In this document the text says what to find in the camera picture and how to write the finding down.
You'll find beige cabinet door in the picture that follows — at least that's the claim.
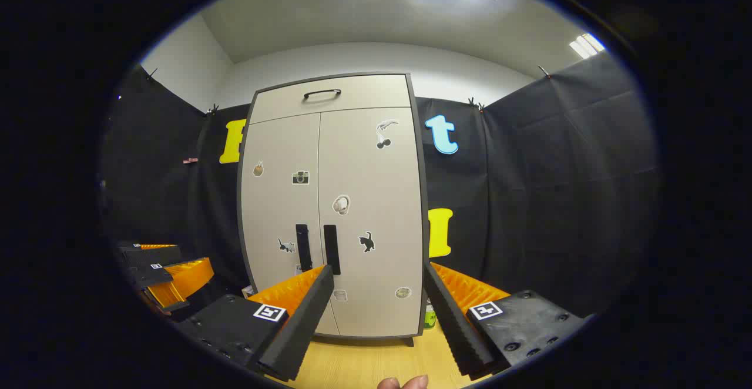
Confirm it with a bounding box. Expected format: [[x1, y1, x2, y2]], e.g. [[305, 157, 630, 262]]
[[240, 113, 340, 337], [318, 107, 425, 338]]

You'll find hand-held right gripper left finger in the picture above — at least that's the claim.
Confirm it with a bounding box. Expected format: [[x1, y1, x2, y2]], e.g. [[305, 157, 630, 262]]
[[176, 264, 335, 383]]

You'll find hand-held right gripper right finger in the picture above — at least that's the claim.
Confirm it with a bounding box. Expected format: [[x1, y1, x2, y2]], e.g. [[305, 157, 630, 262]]
[[423, 261, 588, 378]]

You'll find beige double-door shoe cabinet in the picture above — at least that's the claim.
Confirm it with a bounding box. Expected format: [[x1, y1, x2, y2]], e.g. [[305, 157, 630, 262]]
[[237, 72, 431, 347]]

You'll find small ceiling light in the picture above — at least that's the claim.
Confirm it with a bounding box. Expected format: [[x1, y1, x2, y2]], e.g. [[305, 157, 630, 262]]
[[569, 33, 606, 59]]

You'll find black door handle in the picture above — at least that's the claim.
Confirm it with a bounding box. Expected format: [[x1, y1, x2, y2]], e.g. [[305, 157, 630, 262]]
[[295, 223, 313, 273], [323, 224, 342, 276]]

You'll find beige cabinet drawer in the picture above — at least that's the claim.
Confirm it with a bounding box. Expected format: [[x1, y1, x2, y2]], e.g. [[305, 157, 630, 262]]
[[249, 74, 412, 124]]

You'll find black backdrop cloth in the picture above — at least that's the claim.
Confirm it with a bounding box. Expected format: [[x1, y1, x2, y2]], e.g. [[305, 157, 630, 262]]
[[100, 51, 662, 319]]

